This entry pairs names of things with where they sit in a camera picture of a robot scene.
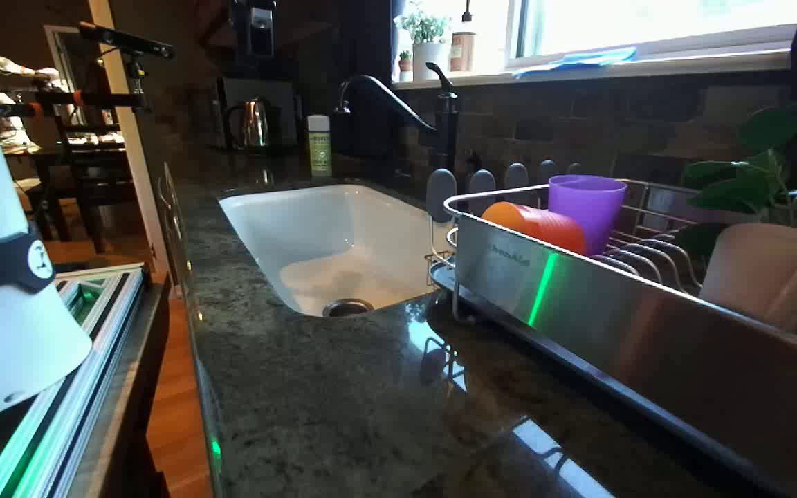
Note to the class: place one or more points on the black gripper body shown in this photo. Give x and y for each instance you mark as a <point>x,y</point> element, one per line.
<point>249,28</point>

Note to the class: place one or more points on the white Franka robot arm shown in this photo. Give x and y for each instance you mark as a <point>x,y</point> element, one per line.
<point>0,323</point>

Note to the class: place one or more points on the green dish soap bottle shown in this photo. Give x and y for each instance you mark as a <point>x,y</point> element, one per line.
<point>320,149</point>

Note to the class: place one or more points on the shiny metal kettle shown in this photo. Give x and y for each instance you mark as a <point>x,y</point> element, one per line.
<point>249,125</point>

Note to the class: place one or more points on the small brown pot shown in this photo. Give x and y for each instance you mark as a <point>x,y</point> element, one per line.
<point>404,67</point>

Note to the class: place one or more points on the potted plant in white pot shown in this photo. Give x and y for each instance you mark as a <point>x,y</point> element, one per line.
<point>425,52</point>

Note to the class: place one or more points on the dark wooden chair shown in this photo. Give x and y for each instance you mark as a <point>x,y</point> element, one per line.
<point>89,155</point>

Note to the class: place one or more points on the dark bronze faucet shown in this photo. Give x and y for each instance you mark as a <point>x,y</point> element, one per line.
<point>443,121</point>

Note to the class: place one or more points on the white sink basin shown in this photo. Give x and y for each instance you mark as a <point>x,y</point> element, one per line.
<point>345,240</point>

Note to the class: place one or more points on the blue cloth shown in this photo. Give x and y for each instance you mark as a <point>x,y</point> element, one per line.
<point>573,60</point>

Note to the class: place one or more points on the purple plastic cup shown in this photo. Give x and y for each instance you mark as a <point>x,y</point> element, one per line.
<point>588,202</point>

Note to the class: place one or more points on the stainless steel dish rack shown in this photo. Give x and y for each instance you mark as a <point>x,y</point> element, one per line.
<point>620,315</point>

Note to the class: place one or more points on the green leafy plant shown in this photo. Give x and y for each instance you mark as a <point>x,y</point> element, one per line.
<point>749,182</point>

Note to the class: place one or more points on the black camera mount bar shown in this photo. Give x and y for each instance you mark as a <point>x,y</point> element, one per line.
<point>126,43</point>

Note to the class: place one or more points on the white door frame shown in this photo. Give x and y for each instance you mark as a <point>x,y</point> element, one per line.
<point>130,155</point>

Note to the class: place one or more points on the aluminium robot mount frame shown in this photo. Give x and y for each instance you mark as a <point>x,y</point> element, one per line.
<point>96,368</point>

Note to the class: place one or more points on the white window frame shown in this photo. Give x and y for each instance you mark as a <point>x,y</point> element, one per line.
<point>658,57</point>

